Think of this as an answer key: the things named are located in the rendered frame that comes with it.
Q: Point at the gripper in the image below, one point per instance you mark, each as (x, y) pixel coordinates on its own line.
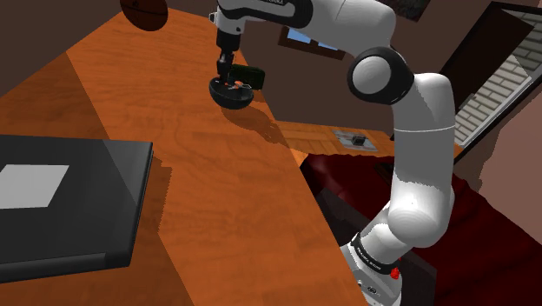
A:
(228, 41)

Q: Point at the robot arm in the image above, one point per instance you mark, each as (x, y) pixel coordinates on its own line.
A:
(419, 169)

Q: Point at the dark green box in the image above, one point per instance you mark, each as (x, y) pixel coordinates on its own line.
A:
(250, 76)

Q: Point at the black bowl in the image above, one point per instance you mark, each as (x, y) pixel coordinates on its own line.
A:
(230, 97)

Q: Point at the brown basketball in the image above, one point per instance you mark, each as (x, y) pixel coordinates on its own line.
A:
(144, 15)

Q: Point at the low wooden table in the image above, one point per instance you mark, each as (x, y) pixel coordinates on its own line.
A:
(313, 137)

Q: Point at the orange wooden table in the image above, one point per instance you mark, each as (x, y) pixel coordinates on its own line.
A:
(203, 178)

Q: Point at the dark open door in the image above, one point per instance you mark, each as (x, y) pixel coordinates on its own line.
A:
(478, 51)

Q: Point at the dark red sofa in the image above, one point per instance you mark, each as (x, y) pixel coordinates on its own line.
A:
(478, 254)

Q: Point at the window with brown frame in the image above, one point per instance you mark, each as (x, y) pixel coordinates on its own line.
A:
(309, 41)

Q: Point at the dark wall picture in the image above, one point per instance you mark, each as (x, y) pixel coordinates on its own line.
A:
(408, 8)

